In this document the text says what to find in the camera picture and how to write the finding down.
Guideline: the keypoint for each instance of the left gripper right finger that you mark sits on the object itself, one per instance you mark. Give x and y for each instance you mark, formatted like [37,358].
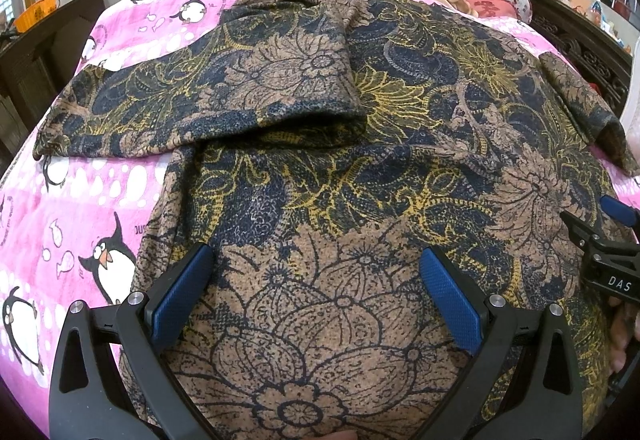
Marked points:
[522,381]

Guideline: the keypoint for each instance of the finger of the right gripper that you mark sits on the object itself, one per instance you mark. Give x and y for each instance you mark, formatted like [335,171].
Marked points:
[619,211]

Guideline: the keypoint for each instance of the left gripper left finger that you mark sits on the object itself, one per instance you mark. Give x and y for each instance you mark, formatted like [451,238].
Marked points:
[108,380]

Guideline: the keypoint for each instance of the floral brown navy garment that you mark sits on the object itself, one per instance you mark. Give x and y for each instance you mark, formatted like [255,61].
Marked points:
[330,199]

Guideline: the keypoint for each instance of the right hand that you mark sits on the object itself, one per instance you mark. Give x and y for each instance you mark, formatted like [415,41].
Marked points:
[624,327]

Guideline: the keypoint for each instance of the pink penguin blanket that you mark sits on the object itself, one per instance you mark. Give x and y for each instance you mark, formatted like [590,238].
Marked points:
[75,219]

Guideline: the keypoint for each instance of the dark wooden headboard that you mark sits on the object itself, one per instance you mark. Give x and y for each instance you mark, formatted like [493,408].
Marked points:
[595,55]

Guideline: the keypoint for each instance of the dark wooden side table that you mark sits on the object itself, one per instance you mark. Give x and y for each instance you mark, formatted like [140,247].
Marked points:
[39,63]

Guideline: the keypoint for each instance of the orange basin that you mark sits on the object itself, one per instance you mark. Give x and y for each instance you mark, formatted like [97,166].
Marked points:
[34,14]

